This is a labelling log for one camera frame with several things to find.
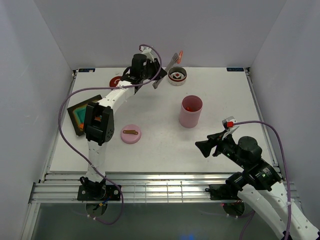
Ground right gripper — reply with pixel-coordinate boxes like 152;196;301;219
194;129;247;169

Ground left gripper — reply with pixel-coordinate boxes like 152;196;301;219
140;58;167;82

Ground metal tongs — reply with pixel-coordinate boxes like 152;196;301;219
152;53;180;89

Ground pink cylindrical container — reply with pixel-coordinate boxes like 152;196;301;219
178;95;203;129

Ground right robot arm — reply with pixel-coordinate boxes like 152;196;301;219
195;131;320;240

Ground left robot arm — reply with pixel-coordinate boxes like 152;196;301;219
80;53;165;200

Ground metal bowl with red band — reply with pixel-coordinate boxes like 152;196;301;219
167;66;187;86

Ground red round lid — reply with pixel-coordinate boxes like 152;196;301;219
109;76;121;88

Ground left blue label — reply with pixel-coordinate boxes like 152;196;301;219
78;68;96;73

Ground blue label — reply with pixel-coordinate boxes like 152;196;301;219
78;68;96;73
226;67;245;72

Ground right blue label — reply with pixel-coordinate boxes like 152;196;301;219
226;67;245;72

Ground black square food plate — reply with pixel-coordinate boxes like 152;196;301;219
67;94;102;137

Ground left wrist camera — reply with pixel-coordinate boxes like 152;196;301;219
139;46;154;61

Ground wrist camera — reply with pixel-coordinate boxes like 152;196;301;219
222;116;238;140
139;46;154;61

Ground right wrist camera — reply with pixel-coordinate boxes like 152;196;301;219
222;116;238;140

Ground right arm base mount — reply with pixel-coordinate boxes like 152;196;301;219
204;184;240;201

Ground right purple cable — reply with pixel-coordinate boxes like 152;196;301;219
228;120;292;240

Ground pink lid with brown handle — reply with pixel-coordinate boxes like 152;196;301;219
120;124;142;144

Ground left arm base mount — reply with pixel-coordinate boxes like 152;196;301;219
76;185;121;202

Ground aluminium frame rail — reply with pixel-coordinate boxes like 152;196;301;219
29;173;230;204

